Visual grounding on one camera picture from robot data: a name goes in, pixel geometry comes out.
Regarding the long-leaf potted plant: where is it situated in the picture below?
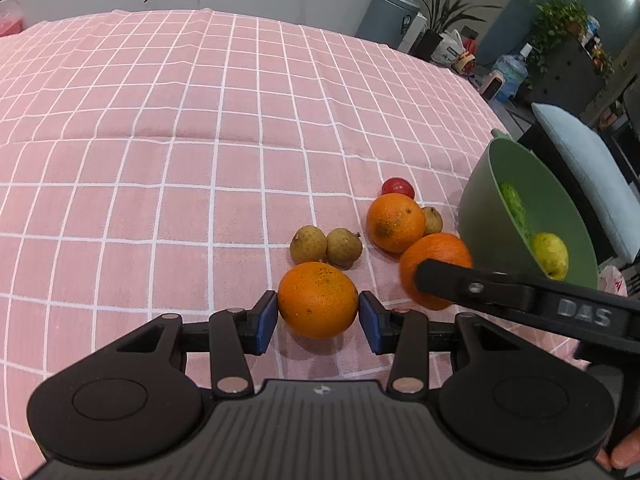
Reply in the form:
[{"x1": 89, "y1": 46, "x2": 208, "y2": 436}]
[{"x1": 410, "y1": 0, "x2": 502, "y2": 62}]

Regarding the leafy plant on cabinet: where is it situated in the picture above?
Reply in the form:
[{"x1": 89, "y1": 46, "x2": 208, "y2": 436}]
[{"x1": 529, "y1": 0, "x2": 590, "y2": 75}]

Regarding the large orange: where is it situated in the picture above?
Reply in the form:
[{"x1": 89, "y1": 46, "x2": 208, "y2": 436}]
[
  {"x1": 399, "y1": 233, "x2": 474, "y2": 311},
  {"x1": 277, "y1": 262, "x2": 359, "y2": 339},
  {"x1": 366, "y1": 193, "x2": 426, "y2": 254}
]

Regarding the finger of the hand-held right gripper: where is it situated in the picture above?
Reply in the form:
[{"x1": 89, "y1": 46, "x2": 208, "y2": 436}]
[{"x1": 415, "y1": 258, "x2": 537, "y2": 319}]

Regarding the red tomato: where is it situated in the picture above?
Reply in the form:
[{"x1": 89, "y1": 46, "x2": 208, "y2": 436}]
[{"x1": 381, "y1": 177, "x2": 416, "y2": 200}]

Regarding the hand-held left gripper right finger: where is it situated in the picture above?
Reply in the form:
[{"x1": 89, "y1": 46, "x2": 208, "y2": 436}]
[{"x1": 358, "y1": 290, "x2": 551, "y2": 397}]

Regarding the grey trash can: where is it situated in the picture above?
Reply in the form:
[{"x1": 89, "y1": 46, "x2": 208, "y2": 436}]
[{"x1": 357, "y1": 0, "x2": 421, "y2": 54}]

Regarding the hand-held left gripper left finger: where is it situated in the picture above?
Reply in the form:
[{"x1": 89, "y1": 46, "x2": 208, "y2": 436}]
[{"x1": 102, "y1": 290, "x2": 279, "y2": 398}]

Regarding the pink checked tablecloth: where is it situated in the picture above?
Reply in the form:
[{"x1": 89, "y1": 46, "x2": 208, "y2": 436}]
[{"x1": 0, "y1": 9, "x2": 621, "y2": 480}]

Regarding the blue water jug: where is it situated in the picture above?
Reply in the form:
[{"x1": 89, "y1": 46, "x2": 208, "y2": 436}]
[{"x1": 492, "y1": 44, "x2": 530, "y2": 104}]

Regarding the white plastic bag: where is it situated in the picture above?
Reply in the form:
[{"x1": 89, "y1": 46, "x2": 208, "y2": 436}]
[{"x1": 432, "y1": 30, "x2": 467, "y2": 67}]

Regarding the green bowl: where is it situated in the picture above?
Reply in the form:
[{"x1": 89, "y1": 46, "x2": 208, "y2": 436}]
[{"x1": 457, "y1": 129, "x2": 599, "y2": 291}]

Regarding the person's right hand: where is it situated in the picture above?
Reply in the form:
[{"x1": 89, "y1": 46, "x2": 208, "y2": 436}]
[{"x1": 596, "y1": 427, "x2": 640, "y2": 472}]

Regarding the green cucumber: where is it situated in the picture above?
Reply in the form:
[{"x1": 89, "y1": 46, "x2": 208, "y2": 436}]
[{"x1": 498, "y1": 182, "x2": 534, "y2": 244}]

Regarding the dark cabinet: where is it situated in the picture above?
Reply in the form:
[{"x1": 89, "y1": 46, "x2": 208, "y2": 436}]
[{"x1": 529, "y1": 39, "x2": 612, "y2": 122}]

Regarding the red and white bag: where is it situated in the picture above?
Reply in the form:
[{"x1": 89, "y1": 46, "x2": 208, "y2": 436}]
[{"x1": 597, "y1": 265, "x2": 629, "y2": 297}]

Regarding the pink plastic stool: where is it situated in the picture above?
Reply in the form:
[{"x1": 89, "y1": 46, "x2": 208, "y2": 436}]
[{"x1": 479, "y1": 72, "x2": 507, "y2": 104}]

